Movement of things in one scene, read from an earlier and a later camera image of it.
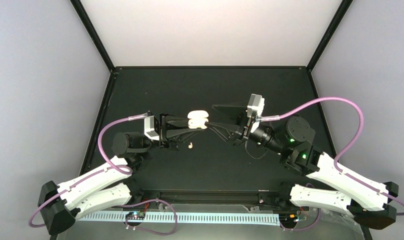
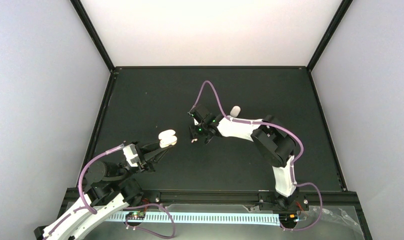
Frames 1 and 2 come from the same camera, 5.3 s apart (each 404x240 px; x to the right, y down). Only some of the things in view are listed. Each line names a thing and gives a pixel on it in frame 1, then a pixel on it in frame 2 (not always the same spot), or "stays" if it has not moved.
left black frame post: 86,22 stays
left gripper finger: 180,121 → 151,146
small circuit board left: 135,215 stays
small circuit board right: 288,218 stays
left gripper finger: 170,133 → 157,156
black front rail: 213,196 stays
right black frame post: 342,10 stays
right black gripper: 243,122 → 195,134
